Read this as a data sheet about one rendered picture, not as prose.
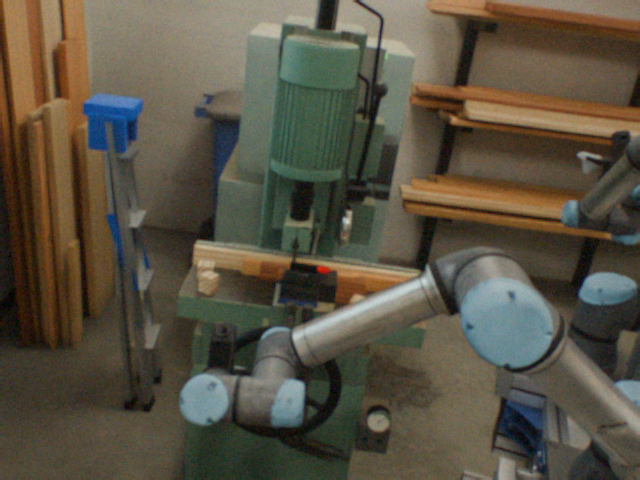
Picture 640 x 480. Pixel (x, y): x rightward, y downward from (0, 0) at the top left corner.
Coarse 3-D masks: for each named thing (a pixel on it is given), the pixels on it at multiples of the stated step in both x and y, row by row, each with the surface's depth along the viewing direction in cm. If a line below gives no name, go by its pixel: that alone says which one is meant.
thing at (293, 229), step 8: (288, 208) 172; (288, 216) 167; (312, 216) 169; (288, 224) 162; (296, 224) 162; (304, 224) 163; (312, 224) 164; (288, 232) 162; (296, 232) 162; (304, 232) 162; (312, 232) 163; (288, 240) 163; (304, 240) 163; (288, 248) 164; (304, 248) 164
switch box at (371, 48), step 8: (368, 48) 175; (376, 48) 175; (384, 48) 175; (368, 56) 176; (384, 56) 176; (368, 64) 177; (384, 64) 177; (368, 72) 177; (360, 88) 179; (360, 96) 180; (360, 104) 181; (368, 104) 181
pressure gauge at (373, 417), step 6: (372, 408) 162; (378, 408) 161; (384, 408) 162; (372, 414) 160; (378, 414) 161; (384, 414) 160; (390, 414) 162; (372, 420) 161; (378, 420) 161; (384, 420) 161; (390, 420) 161; (372, 426) 162; (378, 426) 162; (384, 426) 162; (378, 432) 162
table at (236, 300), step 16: (192, 272) 169; (224, 272) 171; (240, 272) 172; (192, 288) 161; (224, 288) 163; (240, 288) 164; (256, 288) 165; (272, 288) 166; (192, 304) 158; (208, 304) 158; (224, 304) 158; (240, 304) 157; (256, 304) 158; (272, 304) 159; (336, 304) 163; (208, 320) 160; (224, 320) 159; (240, 320) 159; (256, 320) 159; (400, 336) 159; (416, 336) 159
